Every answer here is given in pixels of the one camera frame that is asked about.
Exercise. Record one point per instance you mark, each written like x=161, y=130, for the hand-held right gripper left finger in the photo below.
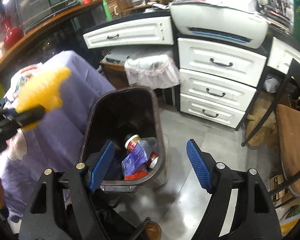
x=101, y=165

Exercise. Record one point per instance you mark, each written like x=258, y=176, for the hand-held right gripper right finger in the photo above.
x=197, y=167

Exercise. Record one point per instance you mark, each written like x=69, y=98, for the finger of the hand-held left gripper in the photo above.
x=27, y=116

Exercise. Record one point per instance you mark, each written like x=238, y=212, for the yellow foam fruit net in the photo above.
x=45, y=90

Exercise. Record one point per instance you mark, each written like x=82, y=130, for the purple plastic packet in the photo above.
x=133, y=158

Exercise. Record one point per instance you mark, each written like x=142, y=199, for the orange foam fruit net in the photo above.
x=135, y=176

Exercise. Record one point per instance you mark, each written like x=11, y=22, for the white green plastic bag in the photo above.
x=25, y=80

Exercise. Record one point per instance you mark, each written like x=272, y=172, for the red patterned canister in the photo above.
x=132, y=142

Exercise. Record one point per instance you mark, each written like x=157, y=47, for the dark trash bin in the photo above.
x=120, y=110

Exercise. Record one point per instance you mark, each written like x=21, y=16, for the purple floral tablecloth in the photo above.
x=52, y=135

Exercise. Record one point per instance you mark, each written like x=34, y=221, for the brown paper bag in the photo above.
x=261, y=125

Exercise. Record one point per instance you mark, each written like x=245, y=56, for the red vase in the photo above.
x=11, y=36

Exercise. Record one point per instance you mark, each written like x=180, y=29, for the brown wooden box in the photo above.
x=112, y=75

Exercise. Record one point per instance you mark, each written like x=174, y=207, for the orange curved counter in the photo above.
x=47, y=24

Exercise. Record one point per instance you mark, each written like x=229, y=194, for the black chair with brown cushion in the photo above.
x=292, y=142

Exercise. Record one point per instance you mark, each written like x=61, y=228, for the small bin with white liner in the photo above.
x=152, y=70

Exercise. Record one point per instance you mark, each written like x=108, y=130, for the glass display case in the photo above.
x=47, y=2

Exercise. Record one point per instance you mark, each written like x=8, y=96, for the green bottle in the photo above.
x=107, y=12

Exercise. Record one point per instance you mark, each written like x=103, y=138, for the wide white drawer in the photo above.
x=140, y=32

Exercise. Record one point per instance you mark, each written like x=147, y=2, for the white desk drawer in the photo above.
x=280, y=55

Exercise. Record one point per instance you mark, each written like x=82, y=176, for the white printer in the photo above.
x=215, y=17

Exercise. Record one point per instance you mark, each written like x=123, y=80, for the cluster of makeup brushes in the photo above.
x=277, y=7

